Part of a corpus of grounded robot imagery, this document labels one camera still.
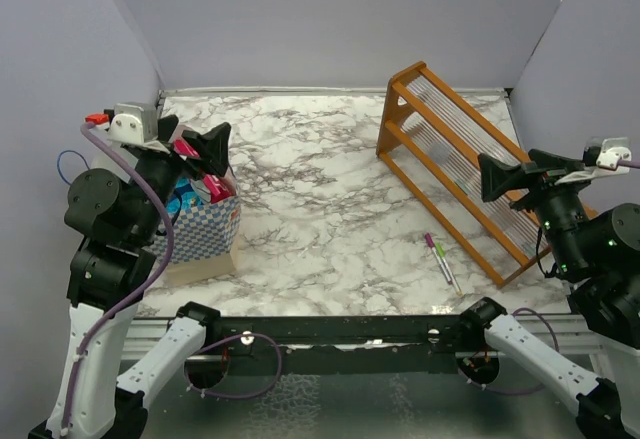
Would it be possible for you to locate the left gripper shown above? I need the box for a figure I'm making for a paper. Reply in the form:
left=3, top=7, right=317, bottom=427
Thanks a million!
left=132, top=113, right=231, bottom=240

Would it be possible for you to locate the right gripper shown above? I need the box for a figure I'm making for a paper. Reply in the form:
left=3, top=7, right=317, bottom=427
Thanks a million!
left=478, top=145, right=593, bottom=273

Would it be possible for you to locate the blue snack bag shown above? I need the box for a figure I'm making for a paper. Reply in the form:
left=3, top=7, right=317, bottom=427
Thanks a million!
left=166, top=178, right=203, bottom=223

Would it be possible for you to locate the pink snack bag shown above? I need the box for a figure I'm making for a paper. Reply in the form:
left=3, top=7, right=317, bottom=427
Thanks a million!
left=173, top=139, right=237, bottom=204

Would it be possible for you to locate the blue checkered paper bag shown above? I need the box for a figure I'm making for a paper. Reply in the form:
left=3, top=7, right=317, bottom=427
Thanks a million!
left=56, top=123, right=243, bottom=288

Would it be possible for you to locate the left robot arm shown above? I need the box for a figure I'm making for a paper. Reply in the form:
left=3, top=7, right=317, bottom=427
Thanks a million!
left=30, top=112, right=231, bottom=438

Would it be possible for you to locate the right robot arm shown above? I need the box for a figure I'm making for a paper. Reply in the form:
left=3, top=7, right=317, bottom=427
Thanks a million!
left=459, top=146, right=639, bottom=438

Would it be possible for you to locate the wooden shelf rack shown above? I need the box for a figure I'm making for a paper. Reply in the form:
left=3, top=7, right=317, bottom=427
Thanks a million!
left=375, top=61, right=599, bottom=289

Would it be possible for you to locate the purple marker pen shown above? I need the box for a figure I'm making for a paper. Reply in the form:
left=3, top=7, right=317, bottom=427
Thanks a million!
left=425, top=233, right=453, bottom=285

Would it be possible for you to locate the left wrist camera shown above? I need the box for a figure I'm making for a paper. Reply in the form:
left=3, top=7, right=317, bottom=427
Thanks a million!
left=85, top=102, right=160, bottom=148

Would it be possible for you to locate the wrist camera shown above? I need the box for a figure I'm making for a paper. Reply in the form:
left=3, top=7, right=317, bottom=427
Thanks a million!
left=85, top=102, right=160, bottom=148
left=582, top=137, right=631, bottom=174

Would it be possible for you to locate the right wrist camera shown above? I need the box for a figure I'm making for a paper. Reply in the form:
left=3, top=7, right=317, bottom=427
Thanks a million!
left=582, top=137, right=631, bottom=174

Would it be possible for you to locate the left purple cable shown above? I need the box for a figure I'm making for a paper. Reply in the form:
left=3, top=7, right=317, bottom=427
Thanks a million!
left=54, top=121, right=176, bottom=435

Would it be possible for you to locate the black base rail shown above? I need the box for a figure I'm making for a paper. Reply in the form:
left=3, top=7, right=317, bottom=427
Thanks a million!
left=187, top=315, right=488, bottom=377

